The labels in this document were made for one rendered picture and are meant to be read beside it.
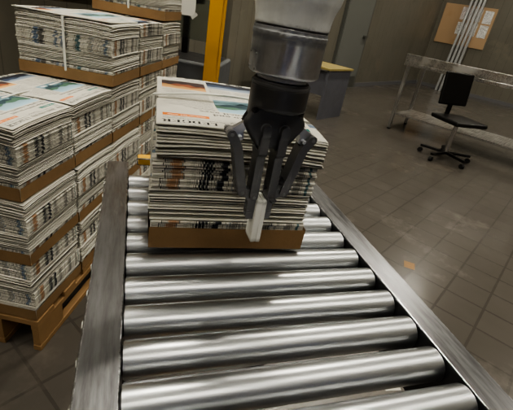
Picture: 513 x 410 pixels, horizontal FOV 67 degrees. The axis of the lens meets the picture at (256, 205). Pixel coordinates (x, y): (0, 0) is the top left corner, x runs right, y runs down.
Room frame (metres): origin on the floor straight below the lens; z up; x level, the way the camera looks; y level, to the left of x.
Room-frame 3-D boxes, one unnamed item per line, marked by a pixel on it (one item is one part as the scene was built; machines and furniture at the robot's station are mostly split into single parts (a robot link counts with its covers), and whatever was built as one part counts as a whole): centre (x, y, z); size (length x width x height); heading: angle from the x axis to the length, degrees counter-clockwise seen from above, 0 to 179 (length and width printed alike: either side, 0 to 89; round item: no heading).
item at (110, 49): (1.65, 0.83, 0.95); 0.38 x 0.29 x 0.23; 90
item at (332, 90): (5.80, -0.29, 0.33); 1.24 x 0.64 x 0.67; 54
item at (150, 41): (1.94, 0.81, 0.95); 0.38 x 0.29 x 0.23; 88
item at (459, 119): (4.42, -2.03, 0.47); 0.60 x 0.59 x 0.93; 51
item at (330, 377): (0.36, -0.10, 0.77); 0.47 x 0.05 x 0.05; 110
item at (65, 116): (1.51, 0.83, 0.42); 1.17 x 0.39 x 0.83; 178
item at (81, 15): (1.65, 0.83, 1.06); 0.37 x 0.29 x 0.01; 90
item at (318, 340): (0.42, -0.08, 0.77); 0.47 x 0.05 x 0.05; 110
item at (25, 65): (1.65, 0.82, 0.86); 0.38 x 0.29 x 0.04; 90
